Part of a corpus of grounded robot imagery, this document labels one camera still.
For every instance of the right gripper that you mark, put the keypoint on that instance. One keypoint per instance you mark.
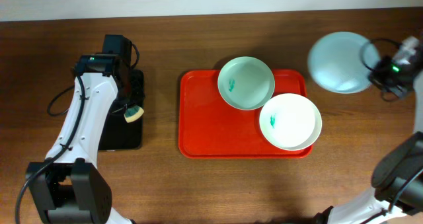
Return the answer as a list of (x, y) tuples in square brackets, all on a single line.
[(377, 69)]

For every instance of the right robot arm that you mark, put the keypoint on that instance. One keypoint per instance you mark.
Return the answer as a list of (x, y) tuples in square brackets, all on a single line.
[(396, 183)]

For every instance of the black plastic tray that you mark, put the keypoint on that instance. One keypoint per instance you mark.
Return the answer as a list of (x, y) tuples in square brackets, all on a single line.
[(118, 134)]

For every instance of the mint green plate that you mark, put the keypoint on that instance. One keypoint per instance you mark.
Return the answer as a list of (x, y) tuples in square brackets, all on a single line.
[(246, 83)]

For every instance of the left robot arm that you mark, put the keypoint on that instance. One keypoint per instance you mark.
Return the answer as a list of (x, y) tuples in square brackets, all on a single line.
[(67, 187)]

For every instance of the white plate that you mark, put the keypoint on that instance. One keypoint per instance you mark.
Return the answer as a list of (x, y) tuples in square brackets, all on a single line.
[(290, 122)]

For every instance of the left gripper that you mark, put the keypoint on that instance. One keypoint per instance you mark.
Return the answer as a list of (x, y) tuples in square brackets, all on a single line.
[(126, 104)]

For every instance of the green yellow sponge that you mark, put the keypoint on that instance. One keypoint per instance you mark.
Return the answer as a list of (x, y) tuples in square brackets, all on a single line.
[(134, 113)]

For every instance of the light blue plate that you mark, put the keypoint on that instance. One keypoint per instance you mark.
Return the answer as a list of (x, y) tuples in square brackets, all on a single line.
[(336, 64)]

